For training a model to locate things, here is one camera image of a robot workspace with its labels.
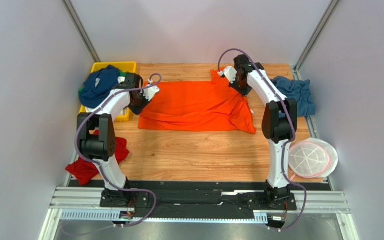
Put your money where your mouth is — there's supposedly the orange t-shirt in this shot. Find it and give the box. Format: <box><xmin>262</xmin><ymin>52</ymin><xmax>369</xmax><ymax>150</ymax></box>
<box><xmin>138</xmin><ymin>70</ymin><xmax>257</xmax><ymax>135</ymax></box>

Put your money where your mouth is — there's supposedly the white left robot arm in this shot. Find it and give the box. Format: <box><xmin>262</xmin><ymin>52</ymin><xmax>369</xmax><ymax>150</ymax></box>
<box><xmin>74</xmin><ymin>72</ymin><xmax>160</xmax><ymax>207</ymax></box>

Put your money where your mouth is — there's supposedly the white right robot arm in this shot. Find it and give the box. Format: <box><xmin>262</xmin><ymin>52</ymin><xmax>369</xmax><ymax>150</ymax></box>
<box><xmin>223</xmin><ymin>54</ymin><xmax>298</xmax><ymax>209</ymax></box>

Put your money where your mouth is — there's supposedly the white t-shirt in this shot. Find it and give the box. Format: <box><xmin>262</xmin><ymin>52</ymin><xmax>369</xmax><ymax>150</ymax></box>
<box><xmin>82</xmin><ymin>76</ymin><xmax>128</xmax><ymax>119</ymax></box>

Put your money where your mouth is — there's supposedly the green t-shirt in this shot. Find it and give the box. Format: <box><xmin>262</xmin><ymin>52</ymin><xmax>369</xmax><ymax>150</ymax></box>
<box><xmin>78</xmin><ymin>65</ymin><xmax>128</xmax><ymax>98</ymax></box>

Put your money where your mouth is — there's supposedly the yellow plastic bin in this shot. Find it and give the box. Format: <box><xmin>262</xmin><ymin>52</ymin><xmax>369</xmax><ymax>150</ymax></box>
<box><xmin>78</xmin><ymin>61</ymin><xmax>137</xmax><ymax>114</ymax></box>

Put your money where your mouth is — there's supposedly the navy blue t-shirt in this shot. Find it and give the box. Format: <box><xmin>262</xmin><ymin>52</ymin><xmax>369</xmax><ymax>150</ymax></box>
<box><xmin>79</xmin><ymin>65</ymin><xmax>121</xmax><ymax>109</ymax></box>

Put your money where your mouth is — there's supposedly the teal blue t-shirt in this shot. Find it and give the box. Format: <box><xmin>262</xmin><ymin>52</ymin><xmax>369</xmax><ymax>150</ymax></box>
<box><xmin>271</xmin><ymin>76</ymin><xmax>317</xmax><ymax>117</ymax></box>

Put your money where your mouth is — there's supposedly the red t-shirt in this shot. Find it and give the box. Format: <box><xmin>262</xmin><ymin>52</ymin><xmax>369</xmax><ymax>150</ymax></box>
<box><xmin>65</xmin><ymin>137</ymin><xmax>130</xmax><ymax>186</ymax></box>

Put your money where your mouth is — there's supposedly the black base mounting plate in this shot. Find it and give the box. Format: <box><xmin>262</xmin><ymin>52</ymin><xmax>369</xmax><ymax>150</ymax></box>
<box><xmin>68</xmin><ymin>179</ymin><xmax>333</xmax><ymax>221</ymax></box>

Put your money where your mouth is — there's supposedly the white mesh laundry bag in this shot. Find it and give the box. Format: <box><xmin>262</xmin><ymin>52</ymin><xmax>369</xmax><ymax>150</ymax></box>
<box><xmin>288</xmin><ymin>138</ymin><xmax>339</xmax><ymax>179</ymax></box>

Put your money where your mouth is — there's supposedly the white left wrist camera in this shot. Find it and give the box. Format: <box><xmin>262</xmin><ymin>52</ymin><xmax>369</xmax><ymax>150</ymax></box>
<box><xmin>143</xmin><ymin>84</ymin><xmax>160</xmax><ymax>102</ymax></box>

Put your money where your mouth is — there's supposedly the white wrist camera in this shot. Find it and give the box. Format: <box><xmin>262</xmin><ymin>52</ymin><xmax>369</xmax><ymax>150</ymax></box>
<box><xmin>143</xmin><ymin>84</ymin><xmax>160</xmax><ymax>102</ymax></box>
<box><xmin>218</xmin><ymin>66</ymin><xmax>237</xmax><ymax>84</ymax></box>

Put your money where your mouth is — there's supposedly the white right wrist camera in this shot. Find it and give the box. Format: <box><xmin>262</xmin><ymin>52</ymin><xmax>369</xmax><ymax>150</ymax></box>
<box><xmin>218</xmin><ymin>66</ymin><xmax>237</xmax><ymax>84</ymax></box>

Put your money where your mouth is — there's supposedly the aluminium frame rail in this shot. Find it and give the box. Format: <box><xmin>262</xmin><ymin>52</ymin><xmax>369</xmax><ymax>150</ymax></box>
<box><xmin>39</xmin><ymin>181</ymin><xmax>359</xmax><ymax>240</ymax></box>

